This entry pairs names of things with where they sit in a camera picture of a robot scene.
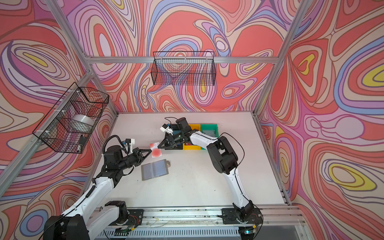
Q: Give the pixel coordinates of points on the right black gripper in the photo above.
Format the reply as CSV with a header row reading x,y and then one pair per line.
x,y
171,144

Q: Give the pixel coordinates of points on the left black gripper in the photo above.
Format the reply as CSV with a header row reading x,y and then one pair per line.
x,y
137,156

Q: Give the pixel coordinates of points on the white card with red dot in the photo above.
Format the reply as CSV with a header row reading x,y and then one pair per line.
x,y
156,152

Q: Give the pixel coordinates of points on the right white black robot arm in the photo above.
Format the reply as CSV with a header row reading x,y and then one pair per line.
x,y
223,158

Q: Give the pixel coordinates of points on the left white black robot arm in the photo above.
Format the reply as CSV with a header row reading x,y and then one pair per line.
x,y
77,223

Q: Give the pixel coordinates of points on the card in green bin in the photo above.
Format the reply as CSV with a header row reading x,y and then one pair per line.
x,y
210,133

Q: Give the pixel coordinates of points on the black plastic bin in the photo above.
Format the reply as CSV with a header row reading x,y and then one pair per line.
x,y
176,131

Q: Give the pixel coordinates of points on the yellow plastic bin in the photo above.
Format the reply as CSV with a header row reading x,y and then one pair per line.
x,y
187,146

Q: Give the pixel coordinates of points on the green plastic bin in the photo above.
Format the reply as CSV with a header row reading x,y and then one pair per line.
x,y
210,127

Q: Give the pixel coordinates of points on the small black device in basket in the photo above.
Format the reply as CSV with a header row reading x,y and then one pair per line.
x,y
81,142

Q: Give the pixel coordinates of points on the white tape roll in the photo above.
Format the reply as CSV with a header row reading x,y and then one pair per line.
x,y
83,119

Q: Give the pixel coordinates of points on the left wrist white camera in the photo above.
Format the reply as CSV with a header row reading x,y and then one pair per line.
x,y
130,143

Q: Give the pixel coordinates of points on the wrist white camera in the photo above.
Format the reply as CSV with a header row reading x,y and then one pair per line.
x,y
130,143
167,128

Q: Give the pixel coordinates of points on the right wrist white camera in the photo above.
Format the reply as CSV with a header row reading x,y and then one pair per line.
x,y
167,128

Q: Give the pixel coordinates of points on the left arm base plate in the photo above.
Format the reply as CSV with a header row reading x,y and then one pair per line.
x,y
132,218

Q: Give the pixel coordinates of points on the left black wire basket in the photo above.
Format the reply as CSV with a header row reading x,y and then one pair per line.
x,y
61,134

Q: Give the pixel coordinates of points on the black wire basket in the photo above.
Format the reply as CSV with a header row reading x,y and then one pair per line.
x,y
184,68
61,134

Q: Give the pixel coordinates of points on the back black wire basket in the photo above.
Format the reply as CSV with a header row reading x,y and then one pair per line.
x,y
184,68

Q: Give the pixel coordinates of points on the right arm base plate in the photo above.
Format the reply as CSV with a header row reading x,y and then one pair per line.
x,y
231,216

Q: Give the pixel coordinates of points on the aluminium front rail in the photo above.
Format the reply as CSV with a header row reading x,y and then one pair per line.
x,y
215,216

